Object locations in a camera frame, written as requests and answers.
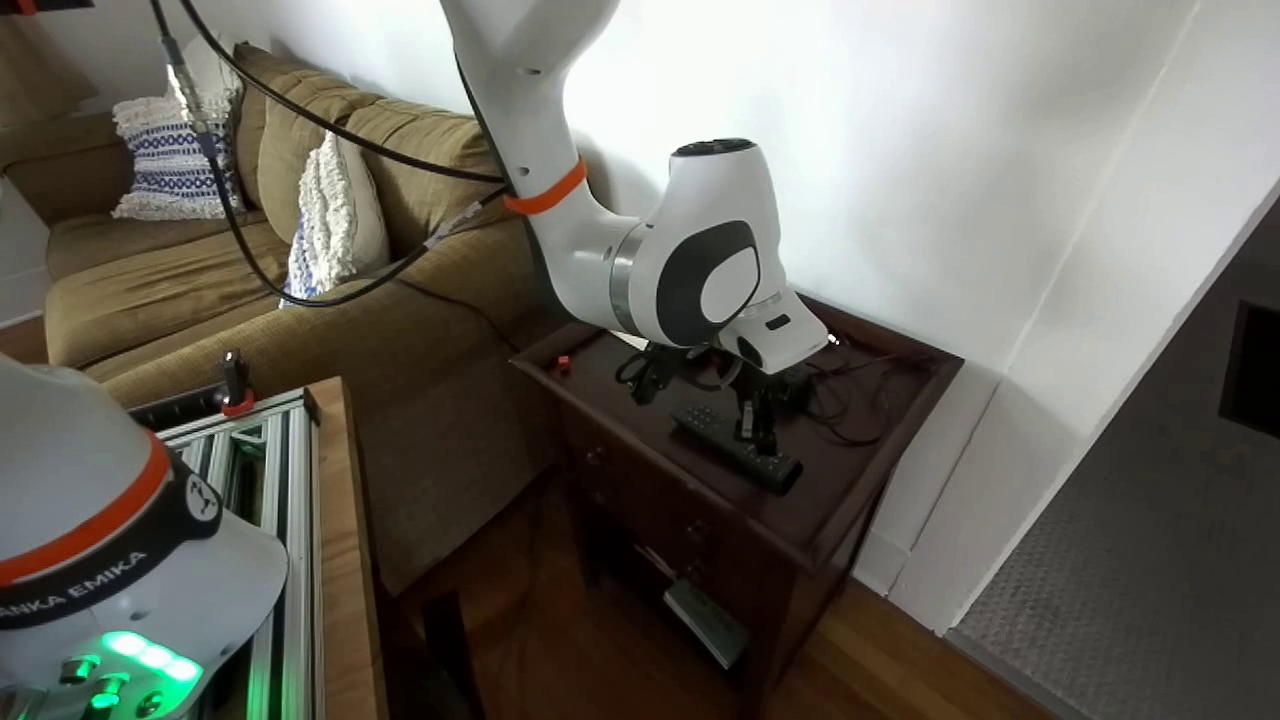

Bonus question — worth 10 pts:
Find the gray remote control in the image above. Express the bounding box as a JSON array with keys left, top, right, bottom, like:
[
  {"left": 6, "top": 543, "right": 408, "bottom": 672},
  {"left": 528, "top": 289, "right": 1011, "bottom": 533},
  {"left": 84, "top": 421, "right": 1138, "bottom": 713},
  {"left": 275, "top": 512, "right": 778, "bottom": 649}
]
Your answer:
[{"left": 666, "top": 399, "right": 809, "bottom": 502}]

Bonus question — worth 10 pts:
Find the olive fabric sofa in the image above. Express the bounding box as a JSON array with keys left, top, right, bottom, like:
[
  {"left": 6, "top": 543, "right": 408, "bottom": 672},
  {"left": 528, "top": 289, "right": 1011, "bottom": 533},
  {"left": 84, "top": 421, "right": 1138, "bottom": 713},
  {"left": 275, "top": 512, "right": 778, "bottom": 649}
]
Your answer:
[{"left": 0, "top": 13, "right": 575, "bottom": 596}]

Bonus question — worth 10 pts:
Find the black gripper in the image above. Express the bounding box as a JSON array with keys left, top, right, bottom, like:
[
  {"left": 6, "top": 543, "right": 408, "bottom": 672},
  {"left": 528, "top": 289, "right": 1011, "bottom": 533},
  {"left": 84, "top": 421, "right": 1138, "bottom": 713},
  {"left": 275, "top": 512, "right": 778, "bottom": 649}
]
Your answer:
[{"left": 684, "top": 344, "right": 800, "bottom": 454}]

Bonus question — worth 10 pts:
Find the gray flat box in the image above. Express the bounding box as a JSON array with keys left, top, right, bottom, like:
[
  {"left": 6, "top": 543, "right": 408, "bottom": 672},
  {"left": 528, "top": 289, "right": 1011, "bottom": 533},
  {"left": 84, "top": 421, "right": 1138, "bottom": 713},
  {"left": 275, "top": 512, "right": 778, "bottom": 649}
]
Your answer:
[{"left": 660, "top": 577, "right": 751, "bottom": 672}]

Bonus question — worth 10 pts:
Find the aluminium profile frame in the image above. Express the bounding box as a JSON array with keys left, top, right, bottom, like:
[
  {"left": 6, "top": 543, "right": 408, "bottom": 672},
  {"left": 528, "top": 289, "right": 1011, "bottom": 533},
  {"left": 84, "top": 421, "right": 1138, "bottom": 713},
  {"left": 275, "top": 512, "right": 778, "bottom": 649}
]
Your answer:
[{"left": 124, "top": 376, "right": 324, "bottom": 720}]

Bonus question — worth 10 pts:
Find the white knit pillow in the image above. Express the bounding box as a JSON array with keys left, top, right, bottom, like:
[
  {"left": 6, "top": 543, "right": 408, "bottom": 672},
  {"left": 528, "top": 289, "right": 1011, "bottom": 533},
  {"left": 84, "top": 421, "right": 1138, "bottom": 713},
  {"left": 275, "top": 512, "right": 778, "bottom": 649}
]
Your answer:
[{"left": 281, "top": 128, "right": 392, "bottom": 303}]

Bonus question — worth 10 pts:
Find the blue white striped pillow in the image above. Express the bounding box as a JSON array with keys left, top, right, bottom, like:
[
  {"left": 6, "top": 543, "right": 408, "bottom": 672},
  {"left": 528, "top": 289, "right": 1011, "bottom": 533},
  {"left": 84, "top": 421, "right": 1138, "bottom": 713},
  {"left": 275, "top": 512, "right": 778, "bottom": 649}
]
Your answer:
[{"left": 109, "top": 87, "right": 247, "bottom": 230}]

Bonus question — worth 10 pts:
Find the dark wooden side table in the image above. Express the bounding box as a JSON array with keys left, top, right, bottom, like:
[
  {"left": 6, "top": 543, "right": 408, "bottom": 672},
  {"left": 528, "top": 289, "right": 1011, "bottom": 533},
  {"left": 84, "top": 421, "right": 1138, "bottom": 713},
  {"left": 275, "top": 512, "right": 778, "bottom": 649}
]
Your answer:
[{"left": 504, "top": 294, "right": 969, "bottom": 716}]

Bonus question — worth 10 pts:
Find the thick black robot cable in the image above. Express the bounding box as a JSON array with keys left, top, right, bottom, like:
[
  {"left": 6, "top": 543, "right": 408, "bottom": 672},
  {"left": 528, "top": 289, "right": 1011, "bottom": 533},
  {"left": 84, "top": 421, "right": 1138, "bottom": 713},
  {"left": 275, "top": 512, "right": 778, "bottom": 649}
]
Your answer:
[
  {"left": 173, "top": 0, "right": 513, "bottom": 191},
  {"left": 149, "top": 0, "right": 517, "bottom": 312}
]

